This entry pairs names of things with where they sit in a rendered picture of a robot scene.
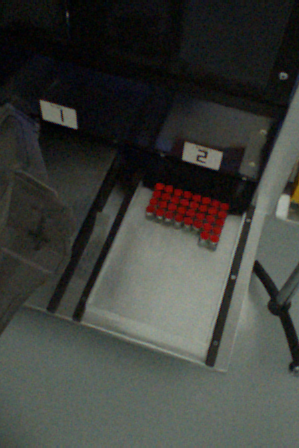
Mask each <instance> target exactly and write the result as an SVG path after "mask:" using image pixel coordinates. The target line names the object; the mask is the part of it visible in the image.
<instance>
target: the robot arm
mask: <svg viewBox="0 0 299 448"><path fill-rule="evenodd" d="M30 107H31V105H30V104H28V103H26V102H25V101H23V100H22V99H20V98H19V97H17V96H16V95H14V96H13V97H7V98H3V99H2V100H1V102H0V336H1V335H2V333H3V332H4V330H6V328H7V327H8V325H9V323H10V321H11V320H12V318H13V317H14V316H15V314H16V313H17V312H18V310H19V309H20V308H21V307H22V305H23V304H24V303H25V302H27V300H28V299H29V298H30V296H31V295H32V294H33V293H34V292H35V291H36V290H37V289H38V288H39V287H40V286H42V285H44V284H45V283H46V281H47V280H48V278H50V276H51V274H54V275H56V276H58V278H60V275H61V274H62V272H63V271H64V269H65V268H66V266H67V265H68V263H69V261H70V238H71V236H72V234H73V232H75V231H76V227H77V219H76V217H75V214H73V211H72V208H71V206H70V205H68V204H67V203H65V202H63V201H62V200H60V199H58V194H57V190H56V188H55V186H54V185H53V184H52V183H51V182H50V180H49V178H47V175H46V172H45V168H44V164H43V160H42V156H41V152H40V149H39V145H38V142H37V140H38V138H39V131H40V130H41V129H40V126H39V124H38V123H36V122H35V121H33V120H32V119H30V118H29V117H28V116H29V110H30Z"/></svg>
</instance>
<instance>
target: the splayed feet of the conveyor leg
mask: <svg viewBox="0 0 299 448"><path fill-rule="evenodd" d="M252 273H255V274H256V275H257V276H258V279H259V280H260V282H261V283H262V285H263V286H264V288H265V290H266V291H267V293H268V295H269V297H270V298H269V300H268V302H267V308H268V311H269V312H270V313H271V314H273V315H275V316H279V318H280V321H281V323H282V327H283V330H284V333H285V336H286V340H287V343H288V347H289V351H290V355H292V359H293V361H292V362H291V363H289V364H288V372H290V374H291V375H292V376H294V377H299V339H298V335H297V332H296V329H295V327H294V326H293V322H292V320H291V317H290V314H289V312H288V311H289V309H290V307H291V301H290V302H289V304H288V305H287V306H286V307H285V308H279V307H278V306H277V305H276V304H275V298H276V296H277V295H278V293H279V290H278V288H277V286H276V284H274V283H273V281H272V280H271V278H270V277H269V274H268V273H267V272H266V270H265V269H264V267H263V266H262V265H261V263H260V262H259V261H258V259H256V258H255V261H254V265H253V269H252Z"/></svg>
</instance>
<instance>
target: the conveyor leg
mask: <svg viewBox="0 0 299 448"><path fill-rule="evenodd" d="M297 290H299V262H298V263H297V265H296V266H295V268H294V269H293V271H292V272H291V275H290V276H289V278H288V280H287V281H286V283H285V284H284V286H283V287H282V289H281V290H280V292H279V293H278V295H277V296H276V298H275V304H276V305H277V306H278V307H279V308H285V307H286V306H287V305H288V304H289V302H290V301H291V299H292V297H293V296H294V294H295V293H296V292H297Z"/></svg>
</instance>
